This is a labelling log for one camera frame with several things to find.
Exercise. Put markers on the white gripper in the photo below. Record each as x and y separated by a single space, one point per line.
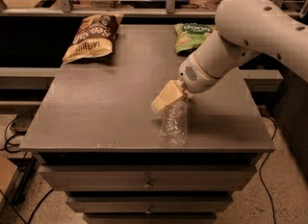
196 76

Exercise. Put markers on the clear plastic water bottle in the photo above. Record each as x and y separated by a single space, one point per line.
174 124

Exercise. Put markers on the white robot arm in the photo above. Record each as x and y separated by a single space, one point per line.
244 30

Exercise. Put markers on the green chip bag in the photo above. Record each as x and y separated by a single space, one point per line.
190 36

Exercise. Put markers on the brown sea salt chip bag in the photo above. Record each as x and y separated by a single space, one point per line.
95 37

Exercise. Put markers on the grey drawer cabinet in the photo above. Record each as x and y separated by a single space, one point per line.
99 114

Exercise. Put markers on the middle drawer with knob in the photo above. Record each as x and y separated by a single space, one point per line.
149 204

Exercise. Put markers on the drawer with knob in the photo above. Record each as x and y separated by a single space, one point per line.
100 178
149 204

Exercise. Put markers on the top drawer with knob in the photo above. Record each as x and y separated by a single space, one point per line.
100 178

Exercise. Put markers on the bottom drawer front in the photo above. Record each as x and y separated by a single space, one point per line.
101 218

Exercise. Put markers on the grey power box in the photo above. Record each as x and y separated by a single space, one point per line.
22 121

